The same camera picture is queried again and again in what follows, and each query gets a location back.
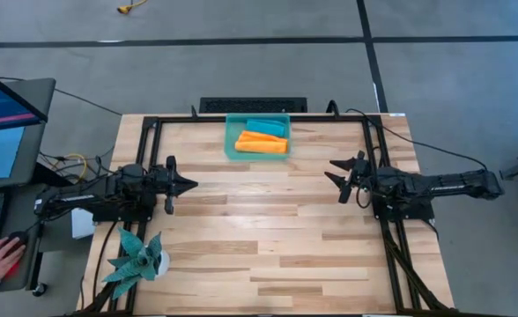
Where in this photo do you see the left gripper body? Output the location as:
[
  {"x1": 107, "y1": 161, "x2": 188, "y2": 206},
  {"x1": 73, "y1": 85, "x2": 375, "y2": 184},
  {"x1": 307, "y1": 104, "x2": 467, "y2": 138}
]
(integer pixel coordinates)
[{"x1": 155, "y1": 155, "x2": 177, "y2": 216}]

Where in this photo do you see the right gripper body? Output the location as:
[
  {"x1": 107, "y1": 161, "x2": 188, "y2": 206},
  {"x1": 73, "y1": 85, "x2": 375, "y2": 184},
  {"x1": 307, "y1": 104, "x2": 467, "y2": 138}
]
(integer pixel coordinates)
[{"x1": 338, "y1": 151, "x2": 377, "y2": 204}]

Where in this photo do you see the orange microfiber towel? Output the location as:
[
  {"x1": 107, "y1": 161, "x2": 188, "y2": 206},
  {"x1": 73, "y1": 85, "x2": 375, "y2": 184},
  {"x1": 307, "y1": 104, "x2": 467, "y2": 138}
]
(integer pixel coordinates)
[{"x1": 234, "y1": 129, "x2": 290, "y2": 155}]

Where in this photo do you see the blue microfiber towel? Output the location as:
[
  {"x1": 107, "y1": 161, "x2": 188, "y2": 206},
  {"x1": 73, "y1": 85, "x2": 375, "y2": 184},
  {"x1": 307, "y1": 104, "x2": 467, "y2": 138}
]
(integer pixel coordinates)
[{"x1": 245, "y1": 118, "x2": 287, "y2": 138}]

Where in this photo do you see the teal plastic basket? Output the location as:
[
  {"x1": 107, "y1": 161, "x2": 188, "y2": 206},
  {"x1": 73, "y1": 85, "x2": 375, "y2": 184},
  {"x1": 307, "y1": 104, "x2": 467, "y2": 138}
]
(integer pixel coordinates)
[{"x1": 223, "y1": 112, "x2": 292, "y2": 162}]

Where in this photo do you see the white plant pot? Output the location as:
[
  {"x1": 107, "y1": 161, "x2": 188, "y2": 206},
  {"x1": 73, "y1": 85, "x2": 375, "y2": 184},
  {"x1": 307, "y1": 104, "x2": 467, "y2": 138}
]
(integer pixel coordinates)
[{"x1": 155, "y1": 249, "x2": 171, "y2": 277}]

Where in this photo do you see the green artificial plant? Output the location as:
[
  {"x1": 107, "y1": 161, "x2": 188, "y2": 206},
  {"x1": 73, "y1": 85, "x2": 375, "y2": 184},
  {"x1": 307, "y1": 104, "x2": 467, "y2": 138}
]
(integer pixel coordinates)
[{"x1": 101, "y1": 226, "x2": 163, "y2": 300}]

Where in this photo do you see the white box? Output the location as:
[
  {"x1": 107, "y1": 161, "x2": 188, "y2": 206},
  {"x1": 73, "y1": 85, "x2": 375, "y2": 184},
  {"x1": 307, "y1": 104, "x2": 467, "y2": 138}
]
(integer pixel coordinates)
[{"x1": 70, "y1": 207, "x2": 97, "y2": 240}]

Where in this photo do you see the grey framed screen panel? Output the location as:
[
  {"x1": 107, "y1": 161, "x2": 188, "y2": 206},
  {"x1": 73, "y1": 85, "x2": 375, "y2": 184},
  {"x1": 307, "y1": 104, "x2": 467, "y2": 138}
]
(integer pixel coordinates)
[{"x1": 0, "y1": 77, "x2": 57, "y2": 191}]

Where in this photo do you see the black computer mouse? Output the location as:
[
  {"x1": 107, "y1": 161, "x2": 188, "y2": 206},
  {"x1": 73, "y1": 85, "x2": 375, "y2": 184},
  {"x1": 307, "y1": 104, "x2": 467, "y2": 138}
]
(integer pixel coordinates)
[{"x1": 3, "y1": 230, "x2": 30, "y2": 279}]

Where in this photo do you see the grey desk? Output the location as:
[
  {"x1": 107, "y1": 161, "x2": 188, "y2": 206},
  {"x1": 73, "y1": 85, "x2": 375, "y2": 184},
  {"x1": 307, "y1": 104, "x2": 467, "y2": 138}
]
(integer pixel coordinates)
[{"x1": 0, "y1": 183, "x2": 52, "y2": 295}]

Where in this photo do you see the yellow floor plug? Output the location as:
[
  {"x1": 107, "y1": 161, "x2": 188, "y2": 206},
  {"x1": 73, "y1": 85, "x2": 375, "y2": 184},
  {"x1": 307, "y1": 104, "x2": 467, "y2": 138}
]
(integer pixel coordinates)
[{"x1": 116, "y1": 0, "x2": 149, "y2": 15}]

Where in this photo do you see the black computer monitor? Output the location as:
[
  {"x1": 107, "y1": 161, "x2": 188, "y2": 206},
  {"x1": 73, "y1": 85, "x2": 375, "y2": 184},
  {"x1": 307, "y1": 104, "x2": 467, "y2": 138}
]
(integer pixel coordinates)
[{"x1": 0, "y1": 64, "x2": 49, "y2": 134}]

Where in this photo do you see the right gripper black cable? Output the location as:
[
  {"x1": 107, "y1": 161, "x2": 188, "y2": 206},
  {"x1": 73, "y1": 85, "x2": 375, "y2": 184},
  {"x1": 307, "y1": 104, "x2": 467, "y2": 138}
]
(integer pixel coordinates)
[{"x1": 354, "y1": 184, "x2": 374, "y2": 210}]

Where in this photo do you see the black metal table frame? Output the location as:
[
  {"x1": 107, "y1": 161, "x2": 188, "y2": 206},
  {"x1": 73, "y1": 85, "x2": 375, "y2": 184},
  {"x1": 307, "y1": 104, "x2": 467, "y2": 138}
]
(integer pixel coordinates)
[{"x1": 80, "y1": 112, "x2": 458, "y2": 316}]

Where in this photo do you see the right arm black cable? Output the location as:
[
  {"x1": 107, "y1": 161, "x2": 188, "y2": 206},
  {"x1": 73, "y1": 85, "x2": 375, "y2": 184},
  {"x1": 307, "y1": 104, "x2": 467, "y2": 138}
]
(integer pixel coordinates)
[{"x1": 327, "y1": 100, "x2": 490, "y2": 172}]

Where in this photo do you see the yellow cable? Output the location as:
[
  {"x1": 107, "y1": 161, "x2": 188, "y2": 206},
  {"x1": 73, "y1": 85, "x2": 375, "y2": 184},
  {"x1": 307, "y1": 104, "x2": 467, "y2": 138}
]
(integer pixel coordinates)
[{"x1": 49, "y1": 152, "x2": 88, "y2": 181}]

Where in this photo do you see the thin black floor cable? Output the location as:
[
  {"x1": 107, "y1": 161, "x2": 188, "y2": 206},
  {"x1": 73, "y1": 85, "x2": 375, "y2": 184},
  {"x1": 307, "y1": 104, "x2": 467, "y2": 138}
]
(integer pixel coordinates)
[{"x1": 0, "y1": 77, "x2": 123, "y2": 117}]

